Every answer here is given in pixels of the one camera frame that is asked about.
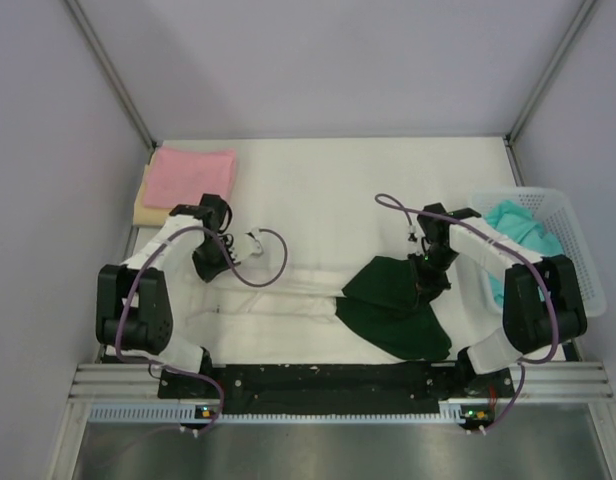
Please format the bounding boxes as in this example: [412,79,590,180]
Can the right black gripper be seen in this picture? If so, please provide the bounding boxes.
[407,246,459,310]

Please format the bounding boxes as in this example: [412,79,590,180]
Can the white and green t shirt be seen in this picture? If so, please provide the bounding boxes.
[185,254,454,364]

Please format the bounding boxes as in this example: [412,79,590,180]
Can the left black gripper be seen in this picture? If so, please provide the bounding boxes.
[191,236,239,282]

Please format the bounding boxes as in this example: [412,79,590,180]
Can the right aluminium frame post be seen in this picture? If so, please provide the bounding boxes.
[503,0,600,144]

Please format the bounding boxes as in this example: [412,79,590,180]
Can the aluminium frame post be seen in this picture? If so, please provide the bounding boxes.
[60,0,157,151]
[503,0,600,144]

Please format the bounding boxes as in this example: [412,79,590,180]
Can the left aluminium frame post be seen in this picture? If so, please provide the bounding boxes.
[60,0,157,151]

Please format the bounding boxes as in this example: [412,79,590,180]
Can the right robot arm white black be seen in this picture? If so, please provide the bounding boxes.
[410,203,587,396]

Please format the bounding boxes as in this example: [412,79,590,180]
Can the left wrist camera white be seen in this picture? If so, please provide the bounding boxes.
[232,228,264,263]

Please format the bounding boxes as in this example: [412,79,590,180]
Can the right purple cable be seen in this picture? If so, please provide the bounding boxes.
[375,192,559,436]

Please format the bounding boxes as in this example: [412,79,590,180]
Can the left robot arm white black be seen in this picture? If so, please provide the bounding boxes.
[95,194,232,397]

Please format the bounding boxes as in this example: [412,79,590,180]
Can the teal t shirt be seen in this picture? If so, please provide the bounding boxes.
[480,200,564,314]

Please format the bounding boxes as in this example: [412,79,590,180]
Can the grey cable duct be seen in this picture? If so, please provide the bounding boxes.
[87,402,489,425]

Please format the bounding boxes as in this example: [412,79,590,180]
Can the folded pink t shirt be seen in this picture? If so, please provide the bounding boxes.
[141,146,237,209]

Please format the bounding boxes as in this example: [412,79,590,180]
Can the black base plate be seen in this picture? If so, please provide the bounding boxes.
[157,362,514,415]

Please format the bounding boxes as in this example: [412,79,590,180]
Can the folded beige t shirt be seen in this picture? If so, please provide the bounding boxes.
[132,165,174,227]

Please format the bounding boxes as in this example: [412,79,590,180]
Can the white plastic basket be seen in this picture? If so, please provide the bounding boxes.
[469,187,607,318]

